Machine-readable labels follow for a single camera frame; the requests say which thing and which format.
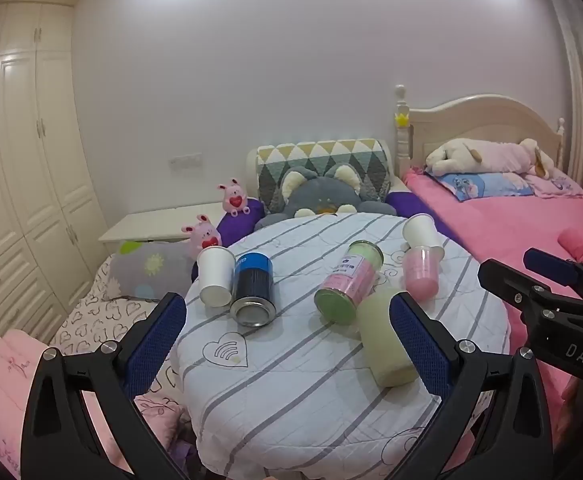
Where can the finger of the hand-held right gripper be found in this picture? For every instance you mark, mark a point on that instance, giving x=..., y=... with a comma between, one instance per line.
x=506, y=282
x=546, y=260

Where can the cream wardrobe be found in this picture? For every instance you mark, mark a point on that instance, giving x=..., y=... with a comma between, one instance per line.
x=26, y=160

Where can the white nightstand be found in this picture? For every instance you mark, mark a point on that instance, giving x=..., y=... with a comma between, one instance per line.
x=151, y=225

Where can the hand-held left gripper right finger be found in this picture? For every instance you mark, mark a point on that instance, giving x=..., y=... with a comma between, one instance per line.
x=420, y=346

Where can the translucent pale yellow cup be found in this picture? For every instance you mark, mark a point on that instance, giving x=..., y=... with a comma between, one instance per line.
x=384, y=340

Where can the triangle patterned cushion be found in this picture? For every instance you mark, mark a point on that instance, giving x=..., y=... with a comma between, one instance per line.
x=321, y=152

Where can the white paper cup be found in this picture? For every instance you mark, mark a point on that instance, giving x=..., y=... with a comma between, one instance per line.
x=215, y=277
x=421, y=230

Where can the heart print bed sheet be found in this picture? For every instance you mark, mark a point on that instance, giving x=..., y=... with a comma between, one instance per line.
x=96, y=320

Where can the pink plastic cup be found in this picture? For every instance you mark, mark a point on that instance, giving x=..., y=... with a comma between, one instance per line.
x=421, y=275

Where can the yellow crown ornament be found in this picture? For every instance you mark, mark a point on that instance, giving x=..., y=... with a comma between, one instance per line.
x=402, y=120

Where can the grey cat plush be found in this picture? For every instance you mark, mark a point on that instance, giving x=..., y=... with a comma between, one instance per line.
x=316, y=194

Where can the pink bed sheet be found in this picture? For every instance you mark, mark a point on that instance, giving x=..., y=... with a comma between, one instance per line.
x=501, y=225

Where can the pink plush animal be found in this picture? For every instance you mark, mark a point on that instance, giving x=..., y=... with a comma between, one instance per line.
x=506, y=156

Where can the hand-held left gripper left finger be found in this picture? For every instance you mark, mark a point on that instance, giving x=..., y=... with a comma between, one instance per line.
x=155, y=341

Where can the cream bed headboard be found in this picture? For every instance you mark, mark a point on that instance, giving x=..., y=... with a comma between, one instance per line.
x=481, y=120

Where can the round table striped cloth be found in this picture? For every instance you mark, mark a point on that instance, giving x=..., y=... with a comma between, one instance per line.
x=296, y=375

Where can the pink folded blanket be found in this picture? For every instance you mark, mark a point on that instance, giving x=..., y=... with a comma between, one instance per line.
x=1, y=390

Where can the blue and black can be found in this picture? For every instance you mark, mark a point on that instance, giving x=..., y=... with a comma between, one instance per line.
x=252, y=290

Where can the grey flower print pillow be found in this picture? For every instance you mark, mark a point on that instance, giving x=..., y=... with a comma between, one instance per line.
x=154, y=267

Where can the white dog plush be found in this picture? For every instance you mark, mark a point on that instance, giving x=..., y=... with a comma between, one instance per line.
x=449, y=157

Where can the white curtain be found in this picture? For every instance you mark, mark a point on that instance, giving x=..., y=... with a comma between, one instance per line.
x=581, y=85

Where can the pink and green can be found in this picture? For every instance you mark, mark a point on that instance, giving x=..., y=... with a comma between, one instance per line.
x=349, y=280

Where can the white wall sockets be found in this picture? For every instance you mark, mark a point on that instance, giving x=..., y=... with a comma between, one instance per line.
x=185, y=160

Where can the pink bunny plush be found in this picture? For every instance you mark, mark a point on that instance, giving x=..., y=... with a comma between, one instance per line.
x=202, y=234
x=235, y=201

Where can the pink printed pillow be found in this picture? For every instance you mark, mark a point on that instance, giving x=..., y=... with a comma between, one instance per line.
x=556, y=185

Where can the purple pillow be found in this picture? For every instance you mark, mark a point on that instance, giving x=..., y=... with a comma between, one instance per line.
x=239, y=227
x=411, y=206

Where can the blue printed pillow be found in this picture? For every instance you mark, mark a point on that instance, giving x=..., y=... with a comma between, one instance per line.
x=481, y=185

